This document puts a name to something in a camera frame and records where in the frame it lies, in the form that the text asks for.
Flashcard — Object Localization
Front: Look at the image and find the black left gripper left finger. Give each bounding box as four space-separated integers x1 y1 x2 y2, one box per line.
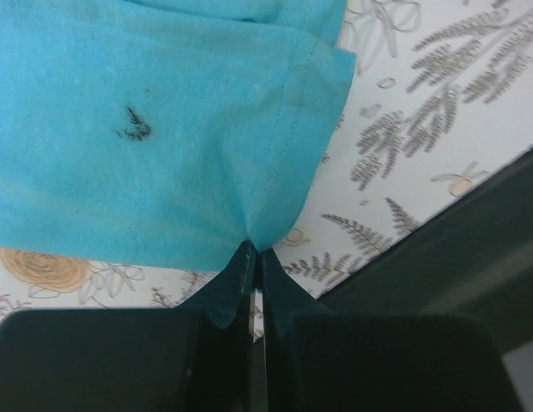
0 242 254 411

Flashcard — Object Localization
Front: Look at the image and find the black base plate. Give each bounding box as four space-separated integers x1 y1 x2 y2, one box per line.
320 148 533 353

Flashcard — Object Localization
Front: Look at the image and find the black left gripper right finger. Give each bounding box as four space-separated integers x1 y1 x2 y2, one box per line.
259 251 518 411

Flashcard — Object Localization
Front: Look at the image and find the turquoise t shirt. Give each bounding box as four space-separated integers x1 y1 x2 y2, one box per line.
0 1 355 270

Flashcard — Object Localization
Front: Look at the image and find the floral tablecloth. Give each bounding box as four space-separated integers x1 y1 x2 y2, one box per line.
0 1 533 324

